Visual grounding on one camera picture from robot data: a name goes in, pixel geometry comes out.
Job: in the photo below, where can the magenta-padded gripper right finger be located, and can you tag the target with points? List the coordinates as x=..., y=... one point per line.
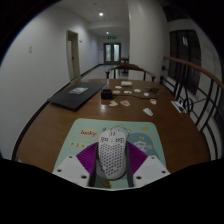
x=151, y=170

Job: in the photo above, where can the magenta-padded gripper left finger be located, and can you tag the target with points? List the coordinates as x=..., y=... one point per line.
x=71, y=170

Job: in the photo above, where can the white perforated computer mouse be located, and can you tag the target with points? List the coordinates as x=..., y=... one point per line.
x=111, y=156

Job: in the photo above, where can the pale green cartoon mouse pad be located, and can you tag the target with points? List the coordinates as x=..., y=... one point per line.
x=83, y=133

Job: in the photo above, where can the red and white sticker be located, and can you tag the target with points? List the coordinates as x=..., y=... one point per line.
x=153, y=101

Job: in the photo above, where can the white paper sheet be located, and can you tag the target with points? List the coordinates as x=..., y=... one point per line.
x=178, y=106

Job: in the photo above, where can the small orange sticker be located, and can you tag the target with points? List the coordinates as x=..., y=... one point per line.
x=113, y=103
x=125, y=103

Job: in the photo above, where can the dark closed laptop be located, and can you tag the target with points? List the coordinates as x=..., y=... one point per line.
x=76, y=95

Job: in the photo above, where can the small black cube box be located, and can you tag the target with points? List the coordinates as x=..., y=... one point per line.
x=106, y=94

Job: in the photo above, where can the small flat white box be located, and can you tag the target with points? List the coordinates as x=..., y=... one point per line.
x=126, y=83

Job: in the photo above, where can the wooden armchair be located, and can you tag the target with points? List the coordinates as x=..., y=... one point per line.
x=130, y=66

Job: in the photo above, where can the black railing with wooden handrail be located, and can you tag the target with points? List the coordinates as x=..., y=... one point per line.
x=193, y=66

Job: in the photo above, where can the white side door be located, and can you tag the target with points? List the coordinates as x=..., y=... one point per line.
x=73, y=56

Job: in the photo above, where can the glazed double door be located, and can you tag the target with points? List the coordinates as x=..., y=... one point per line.
x=112, y=53

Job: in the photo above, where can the green exit sign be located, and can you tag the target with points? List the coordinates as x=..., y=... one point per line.
x=111, y=37

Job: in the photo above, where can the round ceiling light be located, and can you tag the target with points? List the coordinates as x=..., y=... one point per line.
x=101, y=14

